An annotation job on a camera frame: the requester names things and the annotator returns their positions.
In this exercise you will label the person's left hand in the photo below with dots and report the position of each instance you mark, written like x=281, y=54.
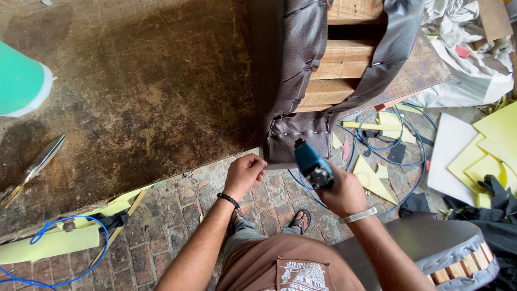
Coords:
x=243, y=173

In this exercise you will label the person's right hand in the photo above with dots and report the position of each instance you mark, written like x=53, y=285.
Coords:
x=343, y=192

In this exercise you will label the person's right fingers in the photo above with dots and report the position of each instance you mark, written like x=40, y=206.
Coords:
x=329, y=194

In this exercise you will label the blue pneumatic staple gun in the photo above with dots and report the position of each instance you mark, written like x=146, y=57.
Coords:
x=312, y=165

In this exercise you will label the brown leather upholstered wooden frame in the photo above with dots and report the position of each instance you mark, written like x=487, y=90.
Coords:
x=307, y=76

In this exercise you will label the silver metal bangle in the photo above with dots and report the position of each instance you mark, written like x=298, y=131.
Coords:
x=358, y=215

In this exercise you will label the person's right sandalled foot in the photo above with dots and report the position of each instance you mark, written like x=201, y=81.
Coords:
x=301, y=221

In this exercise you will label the person's sandalled foot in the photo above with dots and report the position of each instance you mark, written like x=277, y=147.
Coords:
x=301, y=221
x=236, y=218

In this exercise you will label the yellow foam triangle scrap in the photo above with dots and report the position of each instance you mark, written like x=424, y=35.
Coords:
x=371, y=180

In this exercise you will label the black fabric scrap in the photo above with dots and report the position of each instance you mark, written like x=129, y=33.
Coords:
x=396, y=152

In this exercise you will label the person's grey trousers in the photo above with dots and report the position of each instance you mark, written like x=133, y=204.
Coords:
x=250, y=238

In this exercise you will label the person's left sandalled foot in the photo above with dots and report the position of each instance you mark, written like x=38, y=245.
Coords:
x=236, y=218

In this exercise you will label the grey upholstered wooden seat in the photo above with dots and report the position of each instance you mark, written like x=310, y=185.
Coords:
x=436, y=250

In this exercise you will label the white foam sheet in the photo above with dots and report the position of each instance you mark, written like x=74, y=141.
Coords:
x=450, y=157

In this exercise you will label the heap of yellow foam sheets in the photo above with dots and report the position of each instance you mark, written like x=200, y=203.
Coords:
x=490, y=157

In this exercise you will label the black fabric heap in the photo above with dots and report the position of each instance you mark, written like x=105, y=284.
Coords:
x=495, y=218

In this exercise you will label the heap of white cloth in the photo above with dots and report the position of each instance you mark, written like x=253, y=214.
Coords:
x=468, y=60

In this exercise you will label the wooden stick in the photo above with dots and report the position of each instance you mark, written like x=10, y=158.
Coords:
x=119, y=228

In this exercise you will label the cardboard tube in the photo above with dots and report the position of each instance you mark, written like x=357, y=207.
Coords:
x=490, y=44

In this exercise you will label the yellow foam strip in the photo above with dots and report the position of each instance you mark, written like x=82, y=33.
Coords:
x=56, y=238

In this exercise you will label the metal scissors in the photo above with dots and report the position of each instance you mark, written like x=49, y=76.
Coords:
x=34, y=169

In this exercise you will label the green foam roll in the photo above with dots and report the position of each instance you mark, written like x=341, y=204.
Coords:
x=22, y=81

